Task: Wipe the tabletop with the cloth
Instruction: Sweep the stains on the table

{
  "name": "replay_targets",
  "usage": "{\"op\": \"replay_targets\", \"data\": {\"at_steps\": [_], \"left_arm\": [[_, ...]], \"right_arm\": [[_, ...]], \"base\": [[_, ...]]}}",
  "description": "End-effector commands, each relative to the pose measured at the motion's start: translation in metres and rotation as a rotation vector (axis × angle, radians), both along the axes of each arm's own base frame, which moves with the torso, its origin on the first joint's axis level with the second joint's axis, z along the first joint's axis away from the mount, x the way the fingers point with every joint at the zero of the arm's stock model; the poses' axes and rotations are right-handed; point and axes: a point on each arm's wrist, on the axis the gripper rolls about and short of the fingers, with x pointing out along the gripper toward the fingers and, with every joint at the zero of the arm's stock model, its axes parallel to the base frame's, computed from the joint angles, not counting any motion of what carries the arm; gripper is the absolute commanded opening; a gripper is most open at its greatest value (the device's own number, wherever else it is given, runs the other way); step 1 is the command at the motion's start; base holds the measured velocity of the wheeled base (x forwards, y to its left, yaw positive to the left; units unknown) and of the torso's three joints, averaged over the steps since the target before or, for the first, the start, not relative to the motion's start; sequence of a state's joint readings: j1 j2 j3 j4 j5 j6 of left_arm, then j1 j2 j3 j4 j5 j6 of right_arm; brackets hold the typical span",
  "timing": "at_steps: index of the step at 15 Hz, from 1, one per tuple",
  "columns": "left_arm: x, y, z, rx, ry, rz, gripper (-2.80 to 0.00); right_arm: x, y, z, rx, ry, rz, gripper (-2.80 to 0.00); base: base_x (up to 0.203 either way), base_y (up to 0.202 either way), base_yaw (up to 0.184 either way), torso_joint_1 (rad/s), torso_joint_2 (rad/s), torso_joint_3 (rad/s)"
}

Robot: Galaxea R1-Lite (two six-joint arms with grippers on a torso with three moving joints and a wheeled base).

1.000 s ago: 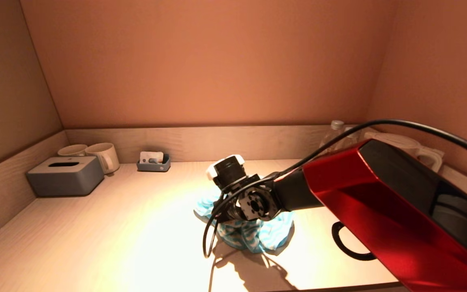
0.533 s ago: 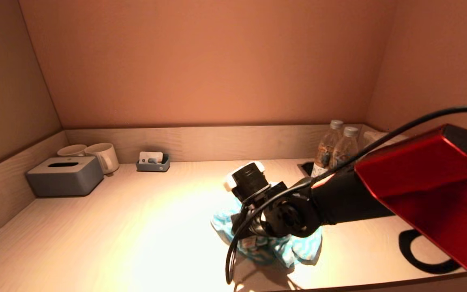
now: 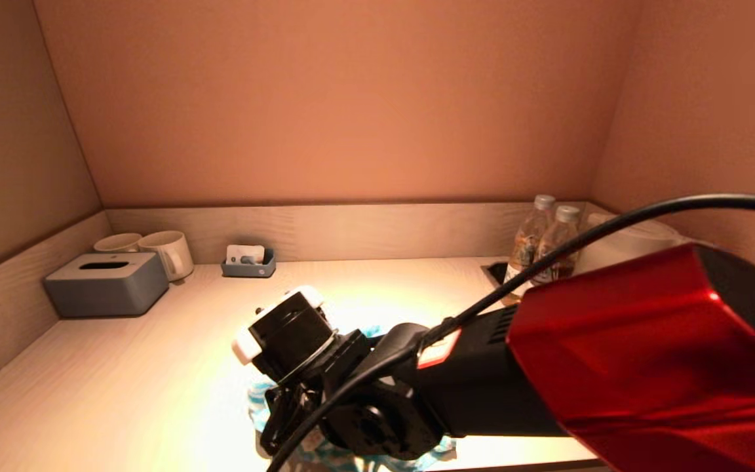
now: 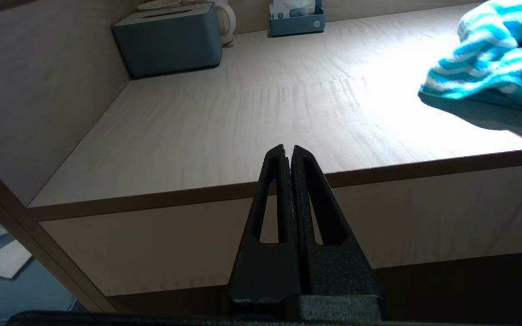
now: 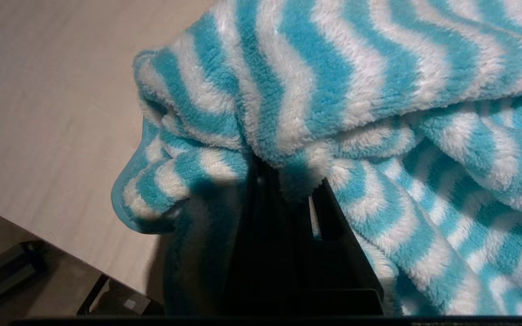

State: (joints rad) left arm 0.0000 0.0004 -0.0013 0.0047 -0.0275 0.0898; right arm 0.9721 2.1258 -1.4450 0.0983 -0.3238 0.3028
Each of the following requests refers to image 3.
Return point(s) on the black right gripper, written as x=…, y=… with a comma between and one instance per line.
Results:
x=335, y=370

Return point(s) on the black wrist camera white cap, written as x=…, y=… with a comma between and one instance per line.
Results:
x=289, y=331

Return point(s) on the small grey-blue tray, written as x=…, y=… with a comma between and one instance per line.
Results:
x=248, y=269

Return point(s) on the blue white striped towel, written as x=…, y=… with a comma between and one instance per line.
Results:
x=430, y=451

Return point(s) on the red black right robot arm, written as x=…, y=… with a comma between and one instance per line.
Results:
x=646, y=360

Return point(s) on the white sachet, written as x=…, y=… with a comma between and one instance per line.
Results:
x=244, y=252

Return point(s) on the amber drink bottle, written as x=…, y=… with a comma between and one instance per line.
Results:
x=529, y=236

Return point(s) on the dark drink bottle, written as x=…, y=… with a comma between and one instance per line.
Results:
x=564, y=242

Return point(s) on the grey tissue box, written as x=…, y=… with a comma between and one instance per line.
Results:
x=105, y=287

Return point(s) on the white electric kettle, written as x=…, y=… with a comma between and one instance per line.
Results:
x=620, y=246

